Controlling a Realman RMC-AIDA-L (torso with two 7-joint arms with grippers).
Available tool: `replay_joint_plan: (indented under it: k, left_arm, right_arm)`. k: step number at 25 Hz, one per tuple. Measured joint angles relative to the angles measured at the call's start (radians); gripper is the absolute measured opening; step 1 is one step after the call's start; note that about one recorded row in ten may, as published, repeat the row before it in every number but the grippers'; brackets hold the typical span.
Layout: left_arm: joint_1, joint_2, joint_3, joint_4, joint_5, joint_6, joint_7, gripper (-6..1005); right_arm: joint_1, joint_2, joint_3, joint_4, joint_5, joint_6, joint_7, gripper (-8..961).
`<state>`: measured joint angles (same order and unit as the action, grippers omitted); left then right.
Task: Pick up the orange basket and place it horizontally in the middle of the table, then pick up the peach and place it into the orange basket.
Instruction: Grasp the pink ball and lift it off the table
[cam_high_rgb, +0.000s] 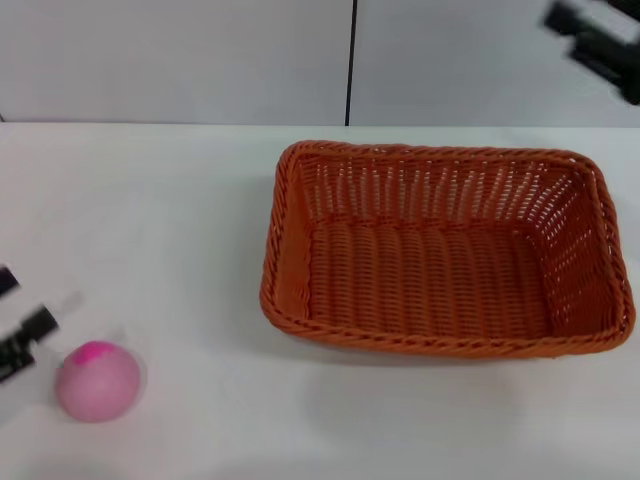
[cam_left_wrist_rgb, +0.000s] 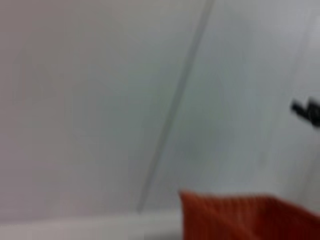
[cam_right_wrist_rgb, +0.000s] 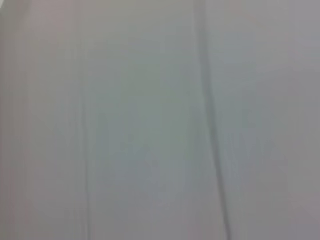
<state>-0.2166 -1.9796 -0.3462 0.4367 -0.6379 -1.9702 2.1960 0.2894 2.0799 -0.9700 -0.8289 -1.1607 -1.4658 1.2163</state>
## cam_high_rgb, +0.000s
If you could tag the pink ball with magenta patch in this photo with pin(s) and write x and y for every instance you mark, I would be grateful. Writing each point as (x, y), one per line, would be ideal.
(97, 387)

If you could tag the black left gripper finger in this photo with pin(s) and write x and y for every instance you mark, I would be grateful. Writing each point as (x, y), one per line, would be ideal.
(25, 340)
(7, 281)

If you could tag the orange woven wicker basket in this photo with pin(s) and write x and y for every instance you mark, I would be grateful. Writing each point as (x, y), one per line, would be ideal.
(430, 280)

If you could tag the black vertical wall strip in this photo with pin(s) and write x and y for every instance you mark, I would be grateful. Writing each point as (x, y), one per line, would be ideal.
(351, 60)

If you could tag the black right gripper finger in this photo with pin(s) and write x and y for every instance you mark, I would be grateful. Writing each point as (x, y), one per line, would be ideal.
(580, 17)
(607, 55)

